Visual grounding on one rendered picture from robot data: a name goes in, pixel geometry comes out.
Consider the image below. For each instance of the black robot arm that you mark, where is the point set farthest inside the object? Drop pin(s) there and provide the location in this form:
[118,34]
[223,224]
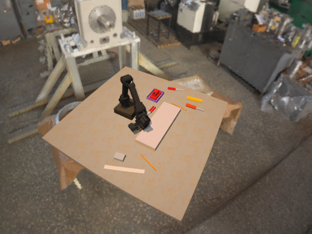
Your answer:
[139,108]

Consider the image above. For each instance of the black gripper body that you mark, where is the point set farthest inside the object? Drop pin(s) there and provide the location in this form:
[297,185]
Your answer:
[134,126]

